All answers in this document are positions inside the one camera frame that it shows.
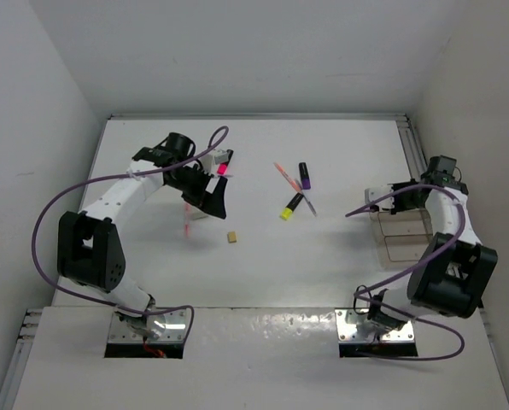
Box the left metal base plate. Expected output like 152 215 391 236
108 309 188 344

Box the purple black highlighter marker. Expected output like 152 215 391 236
298 162 311 190

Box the tan eraser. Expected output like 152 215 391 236
227 231 237 243

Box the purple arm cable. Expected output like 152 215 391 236
32 125 195 343
344 183 466 362

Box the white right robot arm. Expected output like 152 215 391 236
359 155 498 331

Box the yellow black highlighter marker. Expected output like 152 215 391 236
279 192 304 220

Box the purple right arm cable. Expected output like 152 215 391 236
344 183 466 362

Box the aluminium frame rail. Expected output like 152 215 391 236
108 113 408 121

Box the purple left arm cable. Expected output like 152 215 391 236
32 125 195 343

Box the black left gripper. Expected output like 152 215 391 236
167 163 226 219

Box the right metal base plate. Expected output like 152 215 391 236
335 308 415 345

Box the pink double-ended pen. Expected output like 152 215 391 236
184 202 191 238

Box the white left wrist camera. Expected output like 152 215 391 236
210 149 234 166

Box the grey white eraser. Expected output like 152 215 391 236
190 210 208 220

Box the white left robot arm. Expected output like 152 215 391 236
57 132 228 340

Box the metal base plate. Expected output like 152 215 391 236
335 308 415 345
108 309 188 344

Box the purple double-ended pen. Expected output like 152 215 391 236
295 179 318 217

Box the orange double-ended pen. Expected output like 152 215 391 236
273 162 302 193

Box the clear plastic organizer tray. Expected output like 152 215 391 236
368 187 439 270

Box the pink black highlighter marker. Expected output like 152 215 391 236
217 149 234 176

